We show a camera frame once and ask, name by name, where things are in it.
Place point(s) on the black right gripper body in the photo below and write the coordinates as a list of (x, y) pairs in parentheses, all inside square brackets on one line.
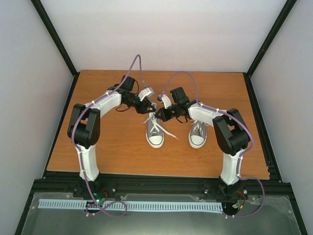
[(171, 115)]

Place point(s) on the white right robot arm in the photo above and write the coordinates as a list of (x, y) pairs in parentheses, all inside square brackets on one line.
[(232, 135)]

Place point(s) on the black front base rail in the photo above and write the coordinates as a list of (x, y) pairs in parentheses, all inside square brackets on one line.
[(115, 186)]

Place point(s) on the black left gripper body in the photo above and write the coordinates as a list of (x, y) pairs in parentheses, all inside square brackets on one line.
[(140, 109)]

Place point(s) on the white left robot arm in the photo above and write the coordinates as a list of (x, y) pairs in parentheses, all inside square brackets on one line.
[(85, 121)]

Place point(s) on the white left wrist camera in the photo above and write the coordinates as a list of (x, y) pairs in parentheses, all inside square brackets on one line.
[(146, 93)]

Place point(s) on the black frame post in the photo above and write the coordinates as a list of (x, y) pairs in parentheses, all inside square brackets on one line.
[(54, 36), (286, 9)]

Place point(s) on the light blue cable duct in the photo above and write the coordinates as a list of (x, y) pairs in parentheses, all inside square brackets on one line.
[(132, 206)]

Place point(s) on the white shoelace of sneaker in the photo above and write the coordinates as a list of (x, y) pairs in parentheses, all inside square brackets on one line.
[(155, 126), (199, 129)]

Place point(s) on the black left frame post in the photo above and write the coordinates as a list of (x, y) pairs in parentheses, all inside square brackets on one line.
[(54, 36)]

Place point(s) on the clear plastic front sheet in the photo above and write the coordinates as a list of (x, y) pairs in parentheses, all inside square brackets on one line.
[(273, 216)]

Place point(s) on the grey sneaker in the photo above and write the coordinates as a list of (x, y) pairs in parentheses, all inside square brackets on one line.
[(195, 141), (155, 140)]

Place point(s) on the black right frame post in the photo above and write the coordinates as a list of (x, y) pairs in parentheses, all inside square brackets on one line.
[(286, 9)]

